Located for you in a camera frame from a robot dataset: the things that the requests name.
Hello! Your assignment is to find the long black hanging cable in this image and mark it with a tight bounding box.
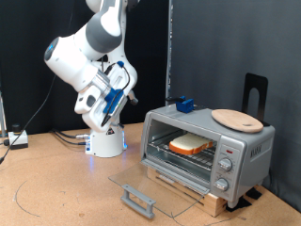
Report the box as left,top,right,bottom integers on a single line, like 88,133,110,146
0,73,58,165

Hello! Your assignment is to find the silver oven knob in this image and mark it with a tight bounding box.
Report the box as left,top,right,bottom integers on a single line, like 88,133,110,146
214,177,230,192
218,156,234,172

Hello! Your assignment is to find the oval wooden board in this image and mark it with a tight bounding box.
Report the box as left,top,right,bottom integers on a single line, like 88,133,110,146
211,108,265,134

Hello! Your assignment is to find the black metal bookend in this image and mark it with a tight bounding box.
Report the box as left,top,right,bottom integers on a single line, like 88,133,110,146
242,73,271,127

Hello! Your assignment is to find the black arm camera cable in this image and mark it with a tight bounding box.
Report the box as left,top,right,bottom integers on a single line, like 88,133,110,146
100,60,132,128

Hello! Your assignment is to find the black foam pad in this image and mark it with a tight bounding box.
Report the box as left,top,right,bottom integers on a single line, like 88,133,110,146
246,186,263,201
225,196,253,213

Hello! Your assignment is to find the metal frame leg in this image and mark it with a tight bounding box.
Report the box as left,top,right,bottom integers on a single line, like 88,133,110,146
0,90,7,138

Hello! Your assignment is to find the black curtain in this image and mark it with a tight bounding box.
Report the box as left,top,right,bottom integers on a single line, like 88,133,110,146
0,0,170,136

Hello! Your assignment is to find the wooden slatted base block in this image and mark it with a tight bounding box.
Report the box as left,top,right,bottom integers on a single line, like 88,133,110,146
146,166,229,218

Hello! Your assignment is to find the silver toaster oven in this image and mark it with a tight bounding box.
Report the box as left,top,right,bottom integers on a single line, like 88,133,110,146
139,103,277,208

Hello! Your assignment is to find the black cable with silver plug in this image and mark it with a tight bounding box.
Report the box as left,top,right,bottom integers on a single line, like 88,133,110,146
50,127,92,140

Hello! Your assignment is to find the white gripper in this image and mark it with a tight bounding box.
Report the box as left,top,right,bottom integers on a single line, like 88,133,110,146
74,64,139,134

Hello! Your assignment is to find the thin black base cable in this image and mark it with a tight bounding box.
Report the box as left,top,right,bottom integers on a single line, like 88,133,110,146
53,131,88,146

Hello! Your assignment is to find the grey curtain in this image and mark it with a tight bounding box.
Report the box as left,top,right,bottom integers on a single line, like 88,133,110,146
170,0,301,213

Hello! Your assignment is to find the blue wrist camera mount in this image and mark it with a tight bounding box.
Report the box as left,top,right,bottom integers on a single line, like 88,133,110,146
103,88,127,115

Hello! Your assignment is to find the white bread slice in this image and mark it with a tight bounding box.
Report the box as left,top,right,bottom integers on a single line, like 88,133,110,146
168,132,214,156

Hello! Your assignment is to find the vertical metal pole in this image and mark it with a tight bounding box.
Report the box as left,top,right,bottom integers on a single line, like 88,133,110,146
165,0,174,106

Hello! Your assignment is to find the oven wire rack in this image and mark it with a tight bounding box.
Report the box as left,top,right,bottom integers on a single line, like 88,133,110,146
147,130,219,172

